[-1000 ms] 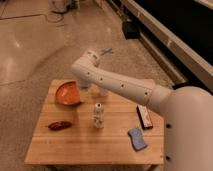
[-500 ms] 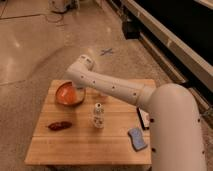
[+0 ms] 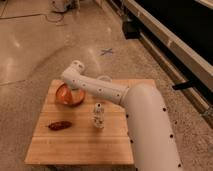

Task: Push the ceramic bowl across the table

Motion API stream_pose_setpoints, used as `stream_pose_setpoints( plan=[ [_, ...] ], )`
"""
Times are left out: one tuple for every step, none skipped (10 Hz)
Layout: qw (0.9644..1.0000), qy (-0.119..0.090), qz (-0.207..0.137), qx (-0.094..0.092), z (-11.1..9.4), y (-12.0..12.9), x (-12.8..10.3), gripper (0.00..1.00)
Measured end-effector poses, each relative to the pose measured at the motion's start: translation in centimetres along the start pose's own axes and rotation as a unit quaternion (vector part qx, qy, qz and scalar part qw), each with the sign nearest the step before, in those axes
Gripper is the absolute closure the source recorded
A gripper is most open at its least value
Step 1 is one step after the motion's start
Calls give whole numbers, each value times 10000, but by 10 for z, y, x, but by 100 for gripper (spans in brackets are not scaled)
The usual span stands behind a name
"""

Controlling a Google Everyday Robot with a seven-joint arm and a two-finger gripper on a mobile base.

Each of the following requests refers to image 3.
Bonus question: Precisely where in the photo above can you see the white machine base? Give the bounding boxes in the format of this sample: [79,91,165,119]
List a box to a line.
[49,0,80,13]

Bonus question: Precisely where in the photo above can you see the long grey rail bench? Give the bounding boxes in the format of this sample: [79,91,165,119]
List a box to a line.
[106,0,213,93]

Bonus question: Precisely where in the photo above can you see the black box on floor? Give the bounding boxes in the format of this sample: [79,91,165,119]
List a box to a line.
[122,22,140,39]

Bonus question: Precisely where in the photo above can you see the wooden table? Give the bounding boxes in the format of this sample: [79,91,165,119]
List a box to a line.
[24,78,157,171]

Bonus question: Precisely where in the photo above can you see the orange ceramic bowl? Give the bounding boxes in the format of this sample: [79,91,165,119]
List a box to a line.
[55,83,86,107]

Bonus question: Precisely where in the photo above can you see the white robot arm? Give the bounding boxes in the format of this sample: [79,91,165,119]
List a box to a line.
[61,60,184,171]

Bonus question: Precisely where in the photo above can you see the clear plastic cup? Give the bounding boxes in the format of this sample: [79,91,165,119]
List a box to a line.
[97,75,112,82]

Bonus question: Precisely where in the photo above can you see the small clear bottle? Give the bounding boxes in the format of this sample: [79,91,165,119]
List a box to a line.
[93,103,104,129]

